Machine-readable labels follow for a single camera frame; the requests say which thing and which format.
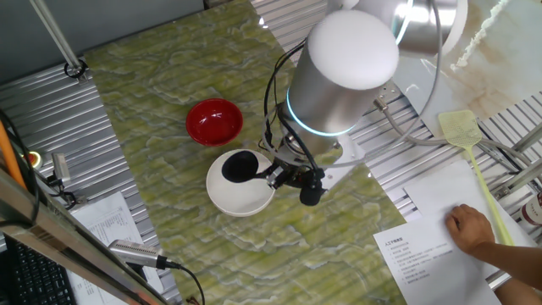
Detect grey robot conduit cable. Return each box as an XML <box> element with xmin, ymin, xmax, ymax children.
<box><xmin>373</xmin><ymin>97</ymin><xmax>533</xmax><ymax>169</ymax></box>

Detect blank white paper sheet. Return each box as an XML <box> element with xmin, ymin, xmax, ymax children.
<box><xmin>403</xmin><ymin>158</ymin><xmax>538</xmax><ymax>279</ymax></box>

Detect red bowl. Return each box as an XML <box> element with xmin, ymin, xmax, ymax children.
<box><xmin>185</xmin><ymin>97</ymin><xmax>245</xmax><ymax>147</ymax></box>

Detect white ceramic bowl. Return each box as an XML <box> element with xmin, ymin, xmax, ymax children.
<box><xmin>206</xmin><ymin>148</ymin><xmax>277</xmax><ymax>218</ymax></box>

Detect orange tube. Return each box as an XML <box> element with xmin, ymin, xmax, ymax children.
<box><xmin>0</xmin><ymin>119</ymin><xmax>27</xmax><ymax>191</ymax></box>

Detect black keyboard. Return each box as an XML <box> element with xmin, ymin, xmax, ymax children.
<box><xmin>3</xmin><ymin>235</ymin><xmax>77</xmax><ymax>305</ymax></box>

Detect person right forearm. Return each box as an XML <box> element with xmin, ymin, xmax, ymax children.
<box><xmin>469</xmin><ymin>240</ymin><xmax>542</xmax><ymax>290</ymax></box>

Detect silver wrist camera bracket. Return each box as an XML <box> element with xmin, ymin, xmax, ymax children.
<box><xmin>320</xmin><ymin>133</ymin><xmax>367</xmax><ymax>191</ymax></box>

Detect black ladle with red ring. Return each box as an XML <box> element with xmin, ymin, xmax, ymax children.
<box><xmin>220</xmin><ymin>149</ymin><xmax>279</xmax><ymax>185</ymax></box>

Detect printed table paper sheet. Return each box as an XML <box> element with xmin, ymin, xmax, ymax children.
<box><xmin>67</xmin><ymin>191</ymin><xmax>165</xmax><ymax>305</ymax></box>

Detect person right hand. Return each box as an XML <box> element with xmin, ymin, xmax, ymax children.
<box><xmin>444</xmin><ymin>203</ymin><xmax>496</xmax><ymax>256</ymax></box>

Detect black camera cable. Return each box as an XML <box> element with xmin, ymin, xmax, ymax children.
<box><xmin>163</xmin><ymin>258</ymin><xmax>207</xmax><ymax>305</ymax></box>

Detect large aluminium frame beam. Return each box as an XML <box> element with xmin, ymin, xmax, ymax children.
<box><xmin>0</xmin><ymin>167</ymin><xmax>170</xmax><ymax>305</ymax></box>

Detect paper sheet with text list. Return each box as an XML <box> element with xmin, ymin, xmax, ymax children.
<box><xmin>372</xmin><ymin>211</ymin><xmax>503</xmax><ymax>305</ymax></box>

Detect small silver camera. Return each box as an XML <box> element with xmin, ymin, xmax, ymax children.
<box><xmin>51</xmin><ymin>152</ymin><xmax>72</xmax><ymax>184</ymax></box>

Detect aluminium profile bar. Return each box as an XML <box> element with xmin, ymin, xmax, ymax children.
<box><xmin>490</xmin><ymin>157</ymin><xmax>542</xmax><ymax>200</ymax></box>
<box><xmin>485</xmin><ymin>269</ymin><xmax>513</xmax><ymax>291</ymax></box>
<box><xmin>510</xmin><ymin>121</ymin><xmax>542</xmax><ymax>154</ymax></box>

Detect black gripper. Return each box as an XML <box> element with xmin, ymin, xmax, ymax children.
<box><xmin>265</xmin><ymin>162</ymin><xmax>318</xmax><ymax>195</ymax></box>

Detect silver camera clamp stand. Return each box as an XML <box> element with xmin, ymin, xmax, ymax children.
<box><xmin>44</xmin><ymin>171</ymin><xmax>80</xmax><ymax>209</ymax></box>

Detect red white can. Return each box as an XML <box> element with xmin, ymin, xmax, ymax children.
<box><xmin>519</xmin><ymin>191</ymin><xmax>542</xmax><ymax>233</ymax></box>

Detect white beige marble board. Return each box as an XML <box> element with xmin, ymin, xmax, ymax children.
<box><xmin>393</xmin><ymin>0</ymin><xmax>542</xmax><ymax>139</ymax></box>

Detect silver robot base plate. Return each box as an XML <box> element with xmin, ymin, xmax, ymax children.
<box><xmin>359</xmin><ymin>80</ymin><xmax>402</xmax><ymax>124</ymax></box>

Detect red yellow emergency stop button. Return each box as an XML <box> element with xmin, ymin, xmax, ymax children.
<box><xmin>21</xmin><ymin>150</ymin><xmax>44</xmax><ymax>171</ymax></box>

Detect person left forearm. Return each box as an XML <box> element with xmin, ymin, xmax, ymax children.
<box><xmin>493</xmin><ymin>277</ymin><xmax>542</xmax><ymax>305</ymax></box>

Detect black loose cables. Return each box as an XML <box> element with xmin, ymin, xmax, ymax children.
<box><xmin>0</xmin><ymin>108</ymin><xmax>42</xmax><ymax>228</ymax></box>

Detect yellow fly swatter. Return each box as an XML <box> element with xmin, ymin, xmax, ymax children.
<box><xmin>437</xmin><ymin>109</ymin><xmax>516</xmax><ymax>247</ymax></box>

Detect silver depth camera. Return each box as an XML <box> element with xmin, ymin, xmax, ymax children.
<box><xmin>108</xmin><ymin>238</ymin><xmax>169</xmax><ymax>271</ymax></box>

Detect thin metal pole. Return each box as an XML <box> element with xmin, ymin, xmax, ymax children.
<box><xmin>28</xmin><ymin>0</ymin><xmax>91</xmax><ymax>85</ymax></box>

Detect green marble pattern mat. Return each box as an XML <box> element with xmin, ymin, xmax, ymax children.
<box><xmin>84</xmin><ymin>0</ymin><xmax>410</xmax><ymax>305</ymax></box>

